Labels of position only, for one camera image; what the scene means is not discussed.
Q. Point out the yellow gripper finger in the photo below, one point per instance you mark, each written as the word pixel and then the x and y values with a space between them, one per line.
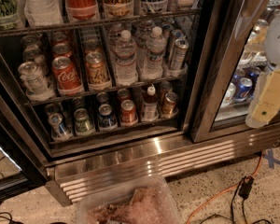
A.
pixel 266 103

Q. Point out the silver can middle shelf front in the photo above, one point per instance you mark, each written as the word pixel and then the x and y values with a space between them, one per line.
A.
pixel 36 84

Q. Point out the white can right compartment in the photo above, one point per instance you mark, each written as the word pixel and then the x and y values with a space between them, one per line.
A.
pixel 228 95

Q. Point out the red coke can shelf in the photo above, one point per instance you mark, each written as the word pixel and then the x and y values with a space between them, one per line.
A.
pixel 67 77
pixel 81 10

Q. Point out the red coke can top shelf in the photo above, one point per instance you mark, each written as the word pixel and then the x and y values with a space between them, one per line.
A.
pixel 81 10

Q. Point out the fridge sliding glass door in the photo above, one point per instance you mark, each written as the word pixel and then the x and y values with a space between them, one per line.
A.
pixel 228 28

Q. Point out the small white capped bottle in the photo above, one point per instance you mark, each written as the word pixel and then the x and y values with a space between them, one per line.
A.
pixel 149 104

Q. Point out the steel fridge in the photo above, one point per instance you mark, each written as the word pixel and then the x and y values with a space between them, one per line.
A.
pixel 83 165

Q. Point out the orange can middle shelf front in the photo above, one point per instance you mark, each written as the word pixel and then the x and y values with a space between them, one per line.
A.
pixel 97 72

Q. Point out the black power adapter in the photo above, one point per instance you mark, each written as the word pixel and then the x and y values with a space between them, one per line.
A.
pixel 246 187

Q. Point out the clear plastic bin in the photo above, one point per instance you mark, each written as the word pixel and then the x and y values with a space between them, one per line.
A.
pixel 144 200

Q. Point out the white can top shelf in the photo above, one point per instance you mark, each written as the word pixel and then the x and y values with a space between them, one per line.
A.
pixel 42 12

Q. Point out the water bottle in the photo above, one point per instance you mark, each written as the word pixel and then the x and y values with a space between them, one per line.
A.
pixel 155 48
pixel 125 64

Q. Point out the dark blue can bottom shelf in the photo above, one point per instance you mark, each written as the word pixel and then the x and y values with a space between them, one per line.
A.
pixel 107 119

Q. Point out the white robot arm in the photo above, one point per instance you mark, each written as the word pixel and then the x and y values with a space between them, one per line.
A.
pixel 272 41

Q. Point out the copper can bottom shelf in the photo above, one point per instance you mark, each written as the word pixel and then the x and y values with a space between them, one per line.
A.
pixel 169 104

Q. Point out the water bottle right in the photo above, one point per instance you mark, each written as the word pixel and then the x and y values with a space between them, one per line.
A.
pixel 155 48

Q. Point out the red white can bottom shelf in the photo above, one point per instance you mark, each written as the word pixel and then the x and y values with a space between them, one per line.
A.
pixel 128 115

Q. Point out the blue pepsi can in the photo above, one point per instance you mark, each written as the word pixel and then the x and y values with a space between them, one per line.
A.
pixel 244 86

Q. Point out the blue white can bottom shelf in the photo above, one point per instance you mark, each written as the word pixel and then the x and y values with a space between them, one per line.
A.
pixel 60 132

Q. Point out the silver slim can middle shelf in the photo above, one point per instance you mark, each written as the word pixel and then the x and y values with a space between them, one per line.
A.
pixel 178 57

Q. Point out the gold can top shelf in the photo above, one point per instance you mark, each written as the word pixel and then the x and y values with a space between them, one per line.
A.
pixel 118 8

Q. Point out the red coke can middle shelf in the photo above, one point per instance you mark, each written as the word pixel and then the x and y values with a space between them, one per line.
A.
pixel 67 77

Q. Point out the green can bottom shelf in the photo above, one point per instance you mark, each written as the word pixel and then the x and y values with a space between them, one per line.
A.
pixel 83 124

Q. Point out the water bottle left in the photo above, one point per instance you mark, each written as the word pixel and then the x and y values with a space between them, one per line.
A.
pixel 125 64

